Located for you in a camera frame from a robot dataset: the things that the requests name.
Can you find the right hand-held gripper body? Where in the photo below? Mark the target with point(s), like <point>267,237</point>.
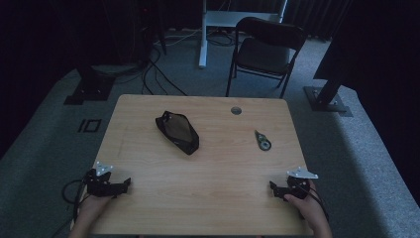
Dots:
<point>299,185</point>

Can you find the person's right hand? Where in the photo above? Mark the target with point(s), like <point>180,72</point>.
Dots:
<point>305,209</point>

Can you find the black folding chair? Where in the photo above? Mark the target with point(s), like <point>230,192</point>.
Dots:
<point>264,54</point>

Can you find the correction tape dispenser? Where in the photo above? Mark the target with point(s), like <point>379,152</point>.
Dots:
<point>263,142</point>

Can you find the person's left hand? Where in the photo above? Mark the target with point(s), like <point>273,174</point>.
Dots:
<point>93,205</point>

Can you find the black mesh pencil case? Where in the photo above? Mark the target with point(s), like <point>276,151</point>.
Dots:
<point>178,132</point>

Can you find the black metal stand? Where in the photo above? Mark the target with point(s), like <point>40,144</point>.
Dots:
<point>327,95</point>
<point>90,87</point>

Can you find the white desk frame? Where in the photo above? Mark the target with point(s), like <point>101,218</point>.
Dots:
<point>211,20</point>

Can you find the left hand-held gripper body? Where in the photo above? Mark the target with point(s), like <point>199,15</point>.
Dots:
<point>98,183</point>

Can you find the round grey table grommet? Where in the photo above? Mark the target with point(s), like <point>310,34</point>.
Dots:
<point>236,110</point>

